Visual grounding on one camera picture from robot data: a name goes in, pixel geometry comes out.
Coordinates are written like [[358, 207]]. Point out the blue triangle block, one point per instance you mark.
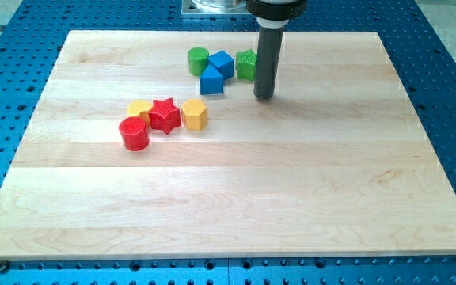
[[211, 81]]

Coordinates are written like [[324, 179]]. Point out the blue cube block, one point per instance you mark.
[[223, 62]]

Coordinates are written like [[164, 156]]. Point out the yellow heart block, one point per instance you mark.
[[141, 109]]

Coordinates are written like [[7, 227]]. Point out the red cylinder block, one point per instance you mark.
[[134, 133]]

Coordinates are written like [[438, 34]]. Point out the yellow hexagon block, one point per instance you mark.
[[194, 114]]

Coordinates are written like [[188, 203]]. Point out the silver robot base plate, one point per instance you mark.
[[216, 7]]

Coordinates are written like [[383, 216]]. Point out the black end effector mount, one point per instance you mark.
[[276, 10]]

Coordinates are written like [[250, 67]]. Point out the green cylinder block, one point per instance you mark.
[[197, 60]]

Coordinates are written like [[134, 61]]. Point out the blue perforated table plate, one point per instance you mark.
[[419, 36]]

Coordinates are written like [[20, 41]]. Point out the light wooden board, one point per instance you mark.
[[337, 163]]

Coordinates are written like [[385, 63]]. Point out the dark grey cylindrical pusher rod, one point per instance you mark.
[[268, 50]]

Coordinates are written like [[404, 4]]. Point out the red star block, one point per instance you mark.
[[164, 115]]

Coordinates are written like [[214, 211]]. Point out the green star block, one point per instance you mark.
[[245, 64]]

